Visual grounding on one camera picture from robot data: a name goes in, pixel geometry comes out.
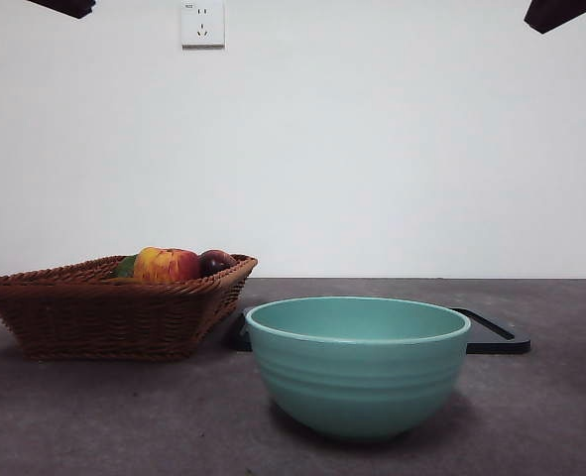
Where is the teal ceramic bowl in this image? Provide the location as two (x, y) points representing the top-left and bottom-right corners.
(245, 296), (472, 443)

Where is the green fruit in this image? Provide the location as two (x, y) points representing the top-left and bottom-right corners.
(112, 254), (139, 279)

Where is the red yellow apple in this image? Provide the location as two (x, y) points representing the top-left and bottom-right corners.
(132, 246), (202, 284)

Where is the dark red plum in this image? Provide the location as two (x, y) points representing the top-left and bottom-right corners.
(197, 249), (238, 279)

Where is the brown wicker basket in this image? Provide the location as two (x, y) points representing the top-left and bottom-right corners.
(0, 254), (259, 363)

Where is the black rectangular tray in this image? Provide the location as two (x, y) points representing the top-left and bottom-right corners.
(222, 305), (531, 355)

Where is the white wall socket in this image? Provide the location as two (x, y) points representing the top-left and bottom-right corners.
(181, 2), (226, 50)

